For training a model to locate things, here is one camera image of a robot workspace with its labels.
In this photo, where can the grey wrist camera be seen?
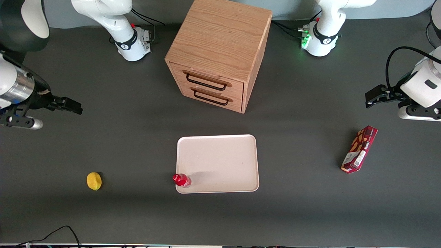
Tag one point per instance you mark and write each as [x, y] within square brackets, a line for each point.
[29, 123]
[418, 113]

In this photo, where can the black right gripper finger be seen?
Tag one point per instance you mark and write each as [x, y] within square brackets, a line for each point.
[74, 107]
[62, 100]

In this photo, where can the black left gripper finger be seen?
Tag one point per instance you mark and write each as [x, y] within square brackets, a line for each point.
[376, 93]
[378, 102]

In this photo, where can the yellow lemon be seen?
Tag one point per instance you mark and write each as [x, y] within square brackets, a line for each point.
[94, 181]

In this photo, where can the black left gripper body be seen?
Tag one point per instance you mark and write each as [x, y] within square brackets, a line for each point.
[392, 93]

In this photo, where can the wooden drawer cabinet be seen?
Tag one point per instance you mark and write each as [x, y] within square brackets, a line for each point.
[220, 38]

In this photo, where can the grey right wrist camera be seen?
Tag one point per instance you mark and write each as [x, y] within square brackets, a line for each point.
[29, 123]

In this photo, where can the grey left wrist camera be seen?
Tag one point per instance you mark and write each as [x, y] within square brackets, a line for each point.
[418, 113]

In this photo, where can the red snack box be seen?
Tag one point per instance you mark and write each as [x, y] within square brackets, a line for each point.
[360, 148]

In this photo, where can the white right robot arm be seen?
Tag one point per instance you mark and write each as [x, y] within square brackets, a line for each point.
[120, 27]

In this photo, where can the pale pink rectangular tray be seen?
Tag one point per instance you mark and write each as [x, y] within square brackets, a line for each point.
[220, 162]

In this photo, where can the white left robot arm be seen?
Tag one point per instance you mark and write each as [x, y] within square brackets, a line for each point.
[425, 82]

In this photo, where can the red coke bottle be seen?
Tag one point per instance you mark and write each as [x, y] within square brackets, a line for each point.
[181, 180]

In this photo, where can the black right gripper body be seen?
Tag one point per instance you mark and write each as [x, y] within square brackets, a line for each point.
[42, 98]

